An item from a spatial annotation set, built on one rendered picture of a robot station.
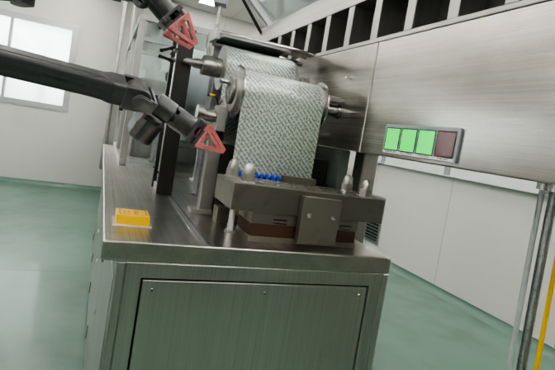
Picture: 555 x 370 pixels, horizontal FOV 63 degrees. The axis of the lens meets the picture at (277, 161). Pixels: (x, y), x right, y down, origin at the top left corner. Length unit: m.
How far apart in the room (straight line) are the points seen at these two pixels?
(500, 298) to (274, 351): 3.03
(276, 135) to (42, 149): 5.71
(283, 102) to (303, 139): 0.12
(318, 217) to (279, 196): 0.11
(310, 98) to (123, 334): 0.74
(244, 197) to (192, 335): 0.31
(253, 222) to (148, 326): 0.31
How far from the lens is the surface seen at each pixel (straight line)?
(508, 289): 3.92
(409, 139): 1.06
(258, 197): 1.02
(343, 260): 1.08
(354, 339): 1.18
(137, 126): 1.14
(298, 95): 1.25
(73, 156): 6.75
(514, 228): 3.88
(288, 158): 1.24
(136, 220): 1.04
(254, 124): 1.20
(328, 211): 1.07
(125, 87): 1.07
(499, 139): 0.89
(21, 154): 6.81
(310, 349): 1.13
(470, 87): 0.97
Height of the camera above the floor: 1.14
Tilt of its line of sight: 3 degrees down
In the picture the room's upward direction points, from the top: 9 degrees clockwise
